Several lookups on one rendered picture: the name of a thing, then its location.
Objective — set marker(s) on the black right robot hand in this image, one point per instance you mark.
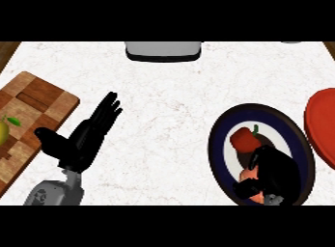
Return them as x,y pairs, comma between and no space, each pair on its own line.
273,173

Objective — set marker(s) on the dark blue rimmed plate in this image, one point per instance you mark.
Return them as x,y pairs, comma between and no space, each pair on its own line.
221,144

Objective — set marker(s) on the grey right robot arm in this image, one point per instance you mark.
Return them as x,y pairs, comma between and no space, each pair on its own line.
273,200

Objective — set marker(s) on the red bowl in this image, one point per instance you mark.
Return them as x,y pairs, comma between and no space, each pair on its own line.
331,128

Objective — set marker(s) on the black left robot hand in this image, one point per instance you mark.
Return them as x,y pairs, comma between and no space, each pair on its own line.
81,141

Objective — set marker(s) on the grey appliance with black base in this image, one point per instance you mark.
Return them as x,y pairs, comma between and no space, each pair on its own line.
162,50

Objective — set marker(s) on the small grey object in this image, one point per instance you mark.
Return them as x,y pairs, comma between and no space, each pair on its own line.
291,42

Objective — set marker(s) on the checkered wooden cutting board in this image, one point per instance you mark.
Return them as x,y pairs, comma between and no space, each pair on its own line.
18,128

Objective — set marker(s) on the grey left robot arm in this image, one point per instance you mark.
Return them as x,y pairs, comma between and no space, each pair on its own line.
55,193

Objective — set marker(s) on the orange squash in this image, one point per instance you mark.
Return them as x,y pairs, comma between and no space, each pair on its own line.
248,175

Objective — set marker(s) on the red bell pepper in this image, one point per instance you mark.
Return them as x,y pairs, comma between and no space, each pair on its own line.
243,140

